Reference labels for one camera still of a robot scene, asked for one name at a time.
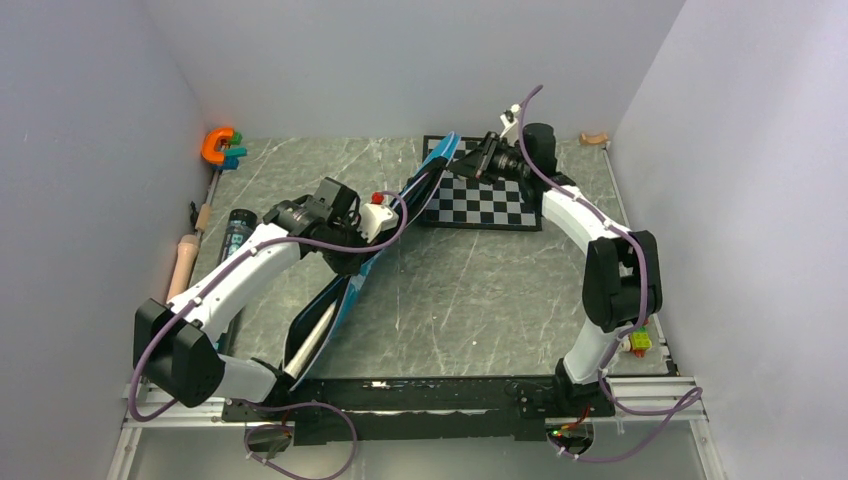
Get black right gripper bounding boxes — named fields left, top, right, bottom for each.
left=446, top=132, right=530, bottom=187

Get blue racket bag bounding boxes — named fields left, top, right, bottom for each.
left=281, top=133, right=461, bottom=392

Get black shuttlecock tube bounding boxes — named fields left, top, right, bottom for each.
left=217, top=208, right=258, bottom=264

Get blue badminton racket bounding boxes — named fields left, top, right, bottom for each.
left=284, top=303, right=336, bottom=380

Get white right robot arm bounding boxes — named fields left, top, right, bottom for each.
left=448, top=123, right=662, bottom=415

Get black white chessboard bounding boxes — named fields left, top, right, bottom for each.
left=417, top=172, right=542, bottom=232

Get tan wooden arch block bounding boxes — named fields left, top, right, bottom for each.
left=579, top=132, right=610, bottom=147

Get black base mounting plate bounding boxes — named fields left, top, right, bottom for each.
left=222, top=375, right=615, bottom=446

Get green teal toy blocks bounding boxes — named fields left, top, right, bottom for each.
left=220, top=131, right=247, bottom=171

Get orange magnet toy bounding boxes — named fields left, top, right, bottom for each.
left=200, top=127, right=236, bottom=166

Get colourful toy brick car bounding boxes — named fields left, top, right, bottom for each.
left=621, top=325, right=653, bottom=358

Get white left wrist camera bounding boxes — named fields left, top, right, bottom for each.
left=357, top=192, right=400, bottom=243

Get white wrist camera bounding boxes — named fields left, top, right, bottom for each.
left=357, top=192, right=400, bottom=243
left=499, top=104, right=521, bottom=146

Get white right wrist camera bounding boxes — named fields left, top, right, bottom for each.
left=499, top=104, right=521, bottom=146

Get beige wooden handle tool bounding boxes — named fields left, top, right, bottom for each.
left=166, top=202, right=211, bottom=301

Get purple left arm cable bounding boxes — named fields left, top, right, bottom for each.
left=127, top=190, right=411, bottom=480

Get aluminium frame rail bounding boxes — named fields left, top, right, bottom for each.
left=106, top=381, right=226, bottom=479

